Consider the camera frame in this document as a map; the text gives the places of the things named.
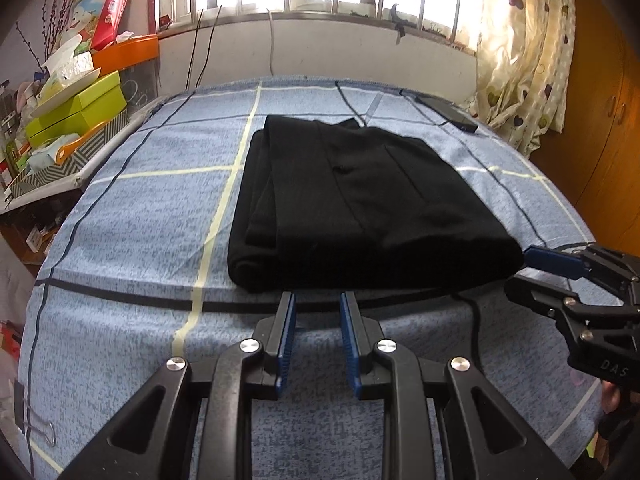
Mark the black phone on bed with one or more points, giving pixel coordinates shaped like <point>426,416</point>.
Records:
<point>448,111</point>

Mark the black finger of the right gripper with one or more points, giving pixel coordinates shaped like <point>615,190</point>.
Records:
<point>542,298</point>

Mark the striped tray box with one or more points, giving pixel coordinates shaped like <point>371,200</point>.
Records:
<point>65,156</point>

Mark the lime green box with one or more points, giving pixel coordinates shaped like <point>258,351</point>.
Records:
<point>102,101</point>

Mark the wooden wardrobe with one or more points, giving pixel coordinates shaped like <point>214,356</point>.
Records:
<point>594,160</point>

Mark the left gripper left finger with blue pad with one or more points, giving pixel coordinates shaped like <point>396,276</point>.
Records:
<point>279,346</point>

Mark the black pants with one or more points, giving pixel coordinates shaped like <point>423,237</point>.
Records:
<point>343,207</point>

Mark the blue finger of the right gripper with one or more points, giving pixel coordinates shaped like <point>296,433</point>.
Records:
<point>556,262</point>

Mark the floral curtain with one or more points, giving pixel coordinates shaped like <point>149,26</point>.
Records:
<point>523,51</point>

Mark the orange box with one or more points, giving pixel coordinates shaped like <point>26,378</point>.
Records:
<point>131,52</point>

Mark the black binder clip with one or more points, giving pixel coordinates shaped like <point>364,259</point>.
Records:
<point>26,418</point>

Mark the white side table shelf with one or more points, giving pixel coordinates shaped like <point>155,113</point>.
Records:
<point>80,179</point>

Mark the person's right hand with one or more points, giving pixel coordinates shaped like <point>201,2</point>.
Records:
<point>610,397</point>

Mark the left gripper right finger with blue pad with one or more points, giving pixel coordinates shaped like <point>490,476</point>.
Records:
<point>356,345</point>

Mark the blue plaid bed sheet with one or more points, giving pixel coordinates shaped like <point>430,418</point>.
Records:
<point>139,271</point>

